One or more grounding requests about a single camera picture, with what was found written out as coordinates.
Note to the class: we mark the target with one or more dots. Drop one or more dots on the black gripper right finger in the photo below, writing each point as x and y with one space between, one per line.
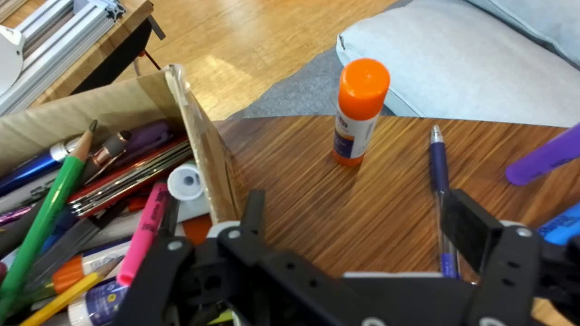
507 272

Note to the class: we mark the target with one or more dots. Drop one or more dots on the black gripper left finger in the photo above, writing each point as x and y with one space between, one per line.
181 283

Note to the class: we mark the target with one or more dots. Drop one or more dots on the orange cap glue stick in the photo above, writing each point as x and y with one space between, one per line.
358 109

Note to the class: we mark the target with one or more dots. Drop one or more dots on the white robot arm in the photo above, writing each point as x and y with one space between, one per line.
9 56

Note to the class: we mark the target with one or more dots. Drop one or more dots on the cardboard box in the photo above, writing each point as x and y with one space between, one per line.
199 151

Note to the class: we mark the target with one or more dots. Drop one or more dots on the pink highlighter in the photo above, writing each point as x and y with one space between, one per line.
145 236

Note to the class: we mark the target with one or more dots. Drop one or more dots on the bright blue marker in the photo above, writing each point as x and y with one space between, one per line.
561 225

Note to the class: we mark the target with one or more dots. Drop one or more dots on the yellow pencil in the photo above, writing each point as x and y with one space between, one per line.
65 296

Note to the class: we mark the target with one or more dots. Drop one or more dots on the dark blue ballpoint pen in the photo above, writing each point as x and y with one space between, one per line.
438 174

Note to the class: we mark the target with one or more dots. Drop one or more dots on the purple marker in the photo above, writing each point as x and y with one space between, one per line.
543 158

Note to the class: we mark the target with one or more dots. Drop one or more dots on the green pencil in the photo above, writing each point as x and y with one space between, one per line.
45 223

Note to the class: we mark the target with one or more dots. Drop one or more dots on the purple pen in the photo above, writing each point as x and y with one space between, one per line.
146 136

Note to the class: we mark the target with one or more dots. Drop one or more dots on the round wooden table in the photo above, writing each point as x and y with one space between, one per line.
362 205

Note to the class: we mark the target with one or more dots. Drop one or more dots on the blue pen with silver tip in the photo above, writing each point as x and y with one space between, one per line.
29 169

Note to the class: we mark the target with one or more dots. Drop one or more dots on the light grey pillow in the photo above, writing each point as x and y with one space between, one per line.
536 24
471 66

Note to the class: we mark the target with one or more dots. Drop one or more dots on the grey mattress cover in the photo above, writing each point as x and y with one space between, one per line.
300 91

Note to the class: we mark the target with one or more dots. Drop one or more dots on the wooden desk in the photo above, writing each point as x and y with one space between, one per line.
114 42

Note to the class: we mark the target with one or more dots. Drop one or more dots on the aluminium frame rails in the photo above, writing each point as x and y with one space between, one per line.
54 42

